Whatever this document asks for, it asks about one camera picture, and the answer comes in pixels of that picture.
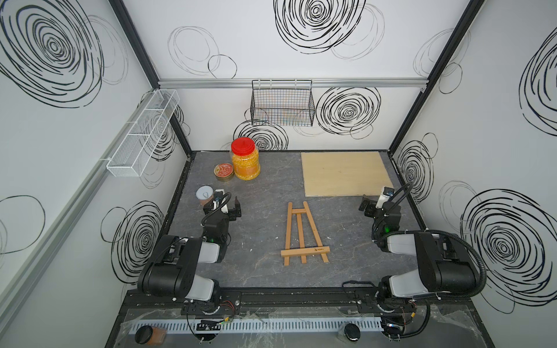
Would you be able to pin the white mesh wall shelf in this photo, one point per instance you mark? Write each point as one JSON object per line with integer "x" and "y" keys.
{"x": 146, "y": 131}

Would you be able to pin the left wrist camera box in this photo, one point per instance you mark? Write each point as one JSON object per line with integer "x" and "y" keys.
{"x": 221, "y": 199}

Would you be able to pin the light plywood canvas board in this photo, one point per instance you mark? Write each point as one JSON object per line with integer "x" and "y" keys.
{"x": 344, "y": 174}

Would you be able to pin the small white-lidded cup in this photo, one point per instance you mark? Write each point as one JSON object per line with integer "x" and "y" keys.
{"x": 205, "y": 194}

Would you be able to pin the white slotted cable duct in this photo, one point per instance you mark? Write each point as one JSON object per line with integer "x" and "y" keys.
{"x": 260, "y": 325}

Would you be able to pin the small wooden easel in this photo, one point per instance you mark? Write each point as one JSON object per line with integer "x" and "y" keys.
{"x": 296, "y": 217}

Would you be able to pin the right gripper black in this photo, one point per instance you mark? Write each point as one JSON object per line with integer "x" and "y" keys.
{"x": 371, "y": 206}

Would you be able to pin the black round knob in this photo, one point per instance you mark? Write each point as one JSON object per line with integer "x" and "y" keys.
{"x": 351, "y": 332}

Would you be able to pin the black knob on brown block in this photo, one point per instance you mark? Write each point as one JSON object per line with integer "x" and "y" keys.
{"x": 150, "y": 335}

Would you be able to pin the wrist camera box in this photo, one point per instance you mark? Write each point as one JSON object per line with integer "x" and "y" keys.
{"x": 221, "y": 199}
{"x": 386, "y": 194}

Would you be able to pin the black wire wall basket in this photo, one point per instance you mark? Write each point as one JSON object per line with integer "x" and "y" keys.
{"x": 287, "y": 102}

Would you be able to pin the round red-topped tin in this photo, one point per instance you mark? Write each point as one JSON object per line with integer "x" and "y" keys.
{"x": 224, "y": 171}

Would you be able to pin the red-lidded jar of yellow snacks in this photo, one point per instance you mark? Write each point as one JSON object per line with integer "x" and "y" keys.
{"x": 245, "y": 159}

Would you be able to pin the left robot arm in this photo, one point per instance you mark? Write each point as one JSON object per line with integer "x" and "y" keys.
{"x": 171, "y": 270}

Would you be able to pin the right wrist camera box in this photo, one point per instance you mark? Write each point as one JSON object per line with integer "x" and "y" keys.
{"x": 386, "y": 194}

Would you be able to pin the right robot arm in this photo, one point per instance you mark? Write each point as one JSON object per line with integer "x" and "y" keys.
{"x": 447, "y": 265}

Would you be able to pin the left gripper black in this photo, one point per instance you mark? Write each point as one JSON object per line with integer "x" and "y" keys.
{"x": 231, "y": 214}

